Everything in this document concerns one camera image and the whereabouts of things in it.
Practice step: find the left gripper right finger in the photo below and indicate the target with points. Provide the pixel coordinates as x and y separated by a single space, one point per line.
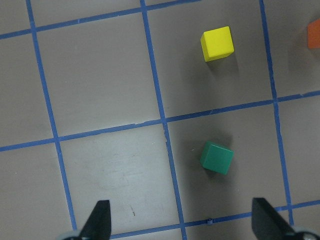
267 223

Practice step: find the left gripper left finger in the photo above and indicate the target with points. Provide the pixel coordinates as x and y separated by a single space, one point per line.
98 225

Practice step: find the green wooden block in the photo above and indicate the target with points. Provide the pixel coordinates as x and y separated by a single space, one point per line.
216 157

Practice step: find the yellow wooden block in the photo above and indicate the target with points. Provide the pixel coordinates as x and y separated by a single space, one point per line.
217 44

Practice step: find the orange wooden block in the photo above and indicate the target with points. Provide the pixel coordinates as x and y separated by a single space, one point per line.
313 34

